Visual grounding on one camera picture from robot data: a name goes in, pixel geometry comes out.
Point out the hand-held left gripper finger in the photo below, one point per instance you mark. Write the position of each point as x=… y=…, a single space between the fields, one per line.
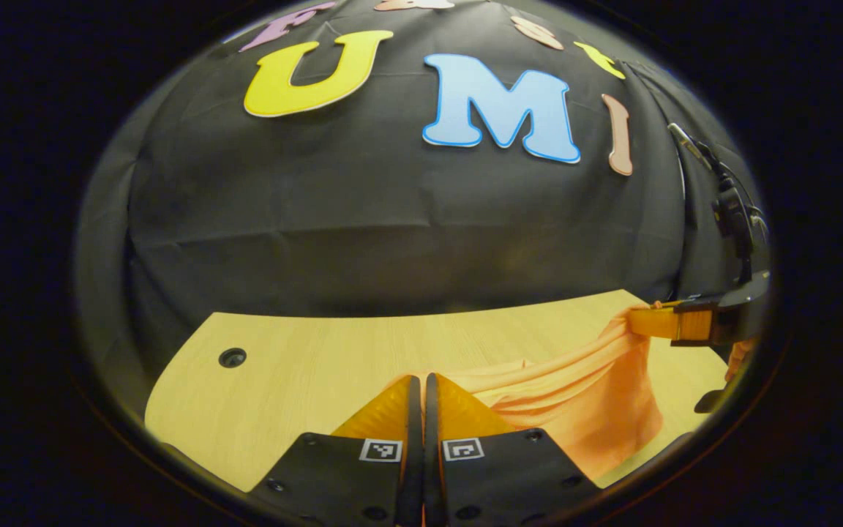
x=414 y=439
x=432 y=454

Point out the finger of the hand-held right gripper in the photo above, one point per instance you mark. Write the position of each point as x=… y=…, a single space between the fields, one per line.
x=659 y=323
x=696 y=301

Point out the orange T-shirt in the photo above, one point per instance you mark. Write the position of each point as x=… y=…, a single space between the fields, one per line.
x=597 y=395

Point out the black backdrop cloth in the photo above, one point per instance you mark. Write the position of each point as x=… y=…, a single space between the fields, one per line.
x=392 y=219

